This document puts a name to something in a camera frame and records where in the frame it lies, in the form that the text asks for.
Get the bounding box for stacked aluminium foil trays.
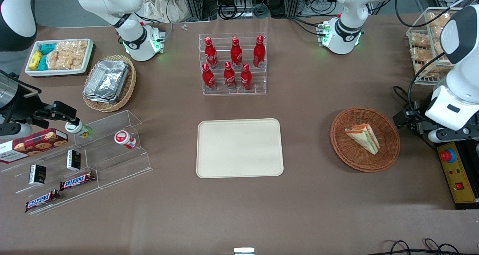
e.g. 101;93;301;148
83;60;130;104

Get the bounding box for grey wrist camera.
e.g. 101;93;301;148
0;123;33;139
428;129;451;143

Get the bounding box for cream plastic tray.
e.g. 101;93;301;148
196;118;284;179

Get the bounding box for red plaid cookie box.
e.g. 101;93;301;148
0;128;69;164

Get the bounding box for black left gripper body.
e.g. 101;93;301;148
414;100;437;136

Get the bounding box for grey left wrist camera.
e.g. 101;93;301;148
428;129;451;143

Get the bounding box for beige cloth bag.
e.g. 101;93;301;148
140;0;187;23

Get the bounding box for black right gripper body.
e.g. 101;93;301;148
4;88;49;125

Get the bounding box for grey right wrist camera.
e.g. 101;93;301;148
0;123;33;139

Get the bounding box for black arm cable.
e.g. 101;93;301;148
393;52;455;117

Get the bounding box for round brown wicker basket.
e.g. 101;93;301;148
330;107;401;173

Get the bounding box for oval tan wicker basket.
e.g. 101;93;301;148
82;55;137;113

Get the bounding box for red lidded white bottle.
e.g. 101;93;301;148
114;130;137;149

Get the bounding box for yellow snack pack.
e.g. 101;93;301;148
28;51;43;71

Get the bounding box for clear acrylic bottle rack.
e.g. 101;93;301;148
199;33;267;96

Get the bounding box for black floor cable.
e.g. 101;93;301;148
378;239;479;255

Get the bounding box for white rectangular snack tray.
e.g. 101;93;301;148
25;39;94;78

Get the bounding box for clear bag of brown snacks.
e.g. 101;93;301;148
411;47;434;62
411;33;431;48
415;61;448;78
428;11;453;28

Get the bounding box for brown Snickers bar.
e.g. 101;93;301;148
60;171;96;191
25;189;61;213

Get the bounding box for clear acrylic stepped shelf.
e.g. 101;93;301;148
0;110;153;215

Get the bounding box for white wire basket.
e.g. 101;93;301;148
406;7;464;85

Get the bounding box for green white drink bottle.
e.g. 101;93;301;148
65;121;92;138

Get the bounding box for clear bag of rice crackers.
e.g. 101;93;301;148
46;40;89;70

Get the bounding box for red cola bottle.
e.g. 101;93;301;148
240;63;253;91
253;35;266;68
202;63;216;91
223;62;237;90
204;37;219;70
230;37;243;69

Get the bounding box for yellow control box red button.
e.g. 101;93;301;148
423;98;479;210

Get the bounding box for small black box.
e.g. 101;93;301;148
67;149;82;171
29;164;47;186

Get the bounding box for black cable bundle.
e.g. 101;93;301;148
219;2;270;19

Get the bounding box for triangular sandwich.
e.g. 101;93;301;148
345;124;381;155

